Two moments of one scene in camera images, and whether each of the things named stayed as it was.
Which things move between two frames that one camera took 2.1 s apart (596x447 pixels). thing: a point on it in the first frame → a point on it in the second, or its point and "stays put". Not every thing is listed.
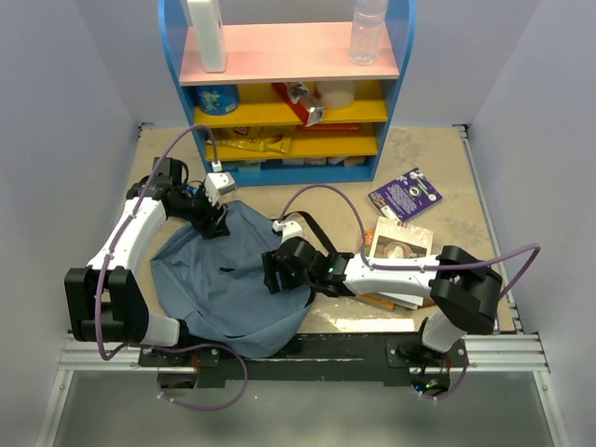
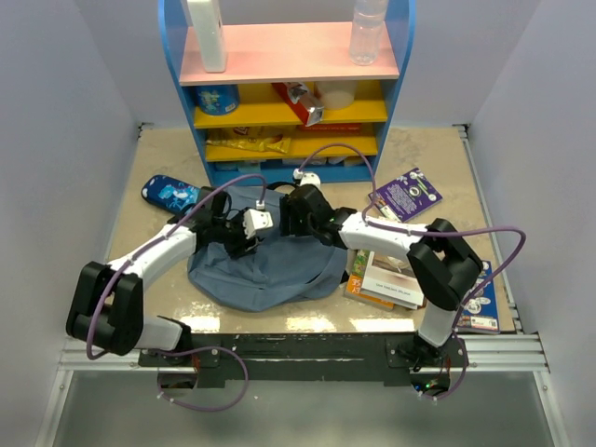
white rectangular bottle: (207, 16) stays put
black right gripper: (273, 264) → (289, 210)
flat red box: (331, 128) stays put
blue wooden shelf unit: (291, 106) stays put
